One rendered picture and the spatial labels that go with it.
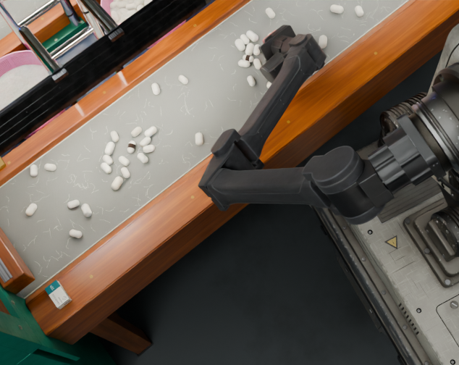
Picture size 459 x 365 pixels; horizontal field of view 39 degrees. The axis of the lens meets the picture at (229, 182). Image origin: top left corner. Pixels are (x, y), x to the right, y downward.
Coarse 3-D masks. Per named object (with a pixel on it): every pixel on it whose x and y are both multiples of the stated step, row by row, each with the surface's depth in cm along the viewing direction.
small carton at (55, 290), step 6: (54, 282) 156; (48, 288) 156; (54, 288) 156; (60, 288) 156; (48, 294) 156; (54, 294) 155; (60, 294) 155; (66, 294) 155; (54, 300) 155; (60, 300) 155; (66, 300) 154; (60, 306) 155
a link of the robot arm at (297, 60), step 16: (304, 48) 150; (320, 48) 154; (288, 64) 149; (304, 64) 149; (320, 64) 153; (288, 80) 145; (304, 80) 149; (272, 96) 142; (288, 96) 145; (256, 112) 141; (272, 112) 141; (256, 128) 137; (272, 128) 140; (224, 144) 132; (240, 144) 136; (256, 144) 136; (256, 160) 137
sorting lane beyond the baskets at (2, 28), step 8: (8, 0) 195; (16, 0) 194; (24, 0) 194; (32, 0) 194; (40, 0) 193; (48, 0) 193; (8, 8) 194; (16, 8) 193; (24, 8) 193; (32, 8) 193; (0, 16) 193; (16, 16) 192; (24, 16) 192; (0, 24) 192; (0, 32) 191; (8, 32) 190
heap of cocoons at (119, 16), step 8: (120, 0) 190; (128, 0) 189; (136, 0) 189; (144, 0) 191; (152, 0) 190; (112, 8) 190; (120, 8) 191; (128, 8) 189; (136, 8) 190; (112, 16) 188; (120, 16) 189; (128, 16) 187
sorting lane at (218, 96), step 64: (256, 0) 184; (320, 0) 182; (384, 0) 180; (192, 64) 179; (128, 128) 174; (192, 128) 172; (0, 192) 172; (64, 192) 170; (128, 192) 168; (64, 256) 163
